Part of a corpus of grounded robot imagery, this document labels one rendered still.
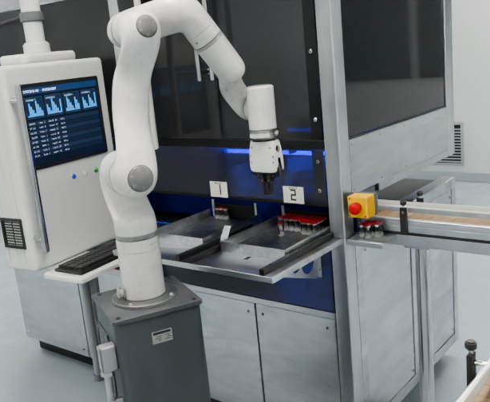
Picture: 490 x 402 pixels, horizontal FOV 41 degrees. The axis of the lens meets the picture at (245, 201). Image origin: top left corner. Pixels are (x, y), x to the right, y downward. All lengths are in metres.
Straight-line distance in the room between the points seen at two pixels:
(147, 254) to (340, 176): 0.71
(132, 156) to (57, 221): 0.89
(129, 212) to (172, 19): 0.54
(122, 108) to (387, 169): 1.08
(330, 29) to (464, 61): 4.78
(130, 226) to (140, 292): 0.19
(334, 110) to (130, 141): 0.71
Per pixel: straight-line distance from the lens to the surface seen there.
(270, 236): 2.29
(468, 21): 6.81
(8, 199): 2.53
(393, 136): 2.48
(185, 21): 1.85
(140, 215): 1.82
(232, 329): 2.66
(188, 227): 2.52
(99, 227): 2.73
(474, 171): 6.95
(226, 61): 1.89
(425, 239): 2.20
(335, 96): 2.12
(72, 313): 3.45
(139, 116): 1.78
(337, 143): 2.14
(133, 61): 1.76
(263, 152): 1.98
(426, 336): 2.38
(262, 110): 1.95
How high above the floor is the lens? 1.53
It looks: 13 degrees down
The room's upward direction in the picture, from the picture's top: 6 degrees counter-clockwise
